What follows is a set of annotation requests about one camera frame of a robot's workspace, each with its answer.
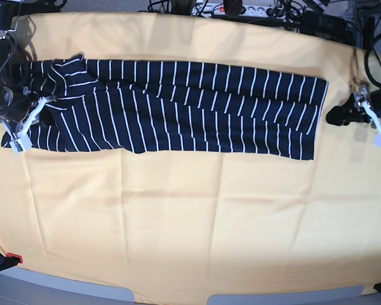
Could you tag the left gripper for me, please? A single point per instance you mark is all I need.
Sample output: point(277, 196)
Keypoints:
point(342, 115)

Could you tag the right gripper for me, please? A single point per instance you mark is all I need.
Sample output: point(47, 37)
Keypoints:
point(14, 106)

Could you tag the navy white striped T-shirt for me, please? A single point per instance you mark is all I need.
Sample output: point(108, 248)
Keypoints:
point(148, 106)

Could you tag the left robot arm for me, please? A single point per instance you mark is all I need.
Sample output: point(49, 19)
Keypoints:
point(358, 23)

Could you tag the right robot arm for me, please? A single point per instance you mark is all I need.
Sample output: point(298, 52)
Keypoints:
point(15, 62)

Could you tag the black power adapter box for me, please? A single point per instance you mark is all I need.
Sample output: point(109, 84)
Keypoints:
point(313, 21)

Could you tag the black round object top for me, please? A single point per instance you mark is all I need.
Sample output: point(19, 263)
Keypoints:
point(233, 8)

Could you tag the white power strip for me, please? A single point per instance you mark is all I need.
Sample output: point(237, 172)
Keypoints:
point(217, 10)

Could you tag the yellow table cloth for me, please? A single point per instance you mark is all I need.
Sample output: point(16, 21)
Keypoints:
point(179, 227)

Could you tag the grey pad bottom left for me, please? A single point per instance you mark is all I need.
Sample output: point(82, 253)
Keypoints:
point(14, 291)

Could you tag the grey pad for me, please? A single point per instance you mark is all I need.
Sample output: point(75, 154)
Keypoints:
point(335, 294)
point(14, 291)

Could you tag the grey pad bottom right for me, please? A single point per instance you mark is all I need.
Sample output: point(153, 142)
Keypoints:
point(335, 294)

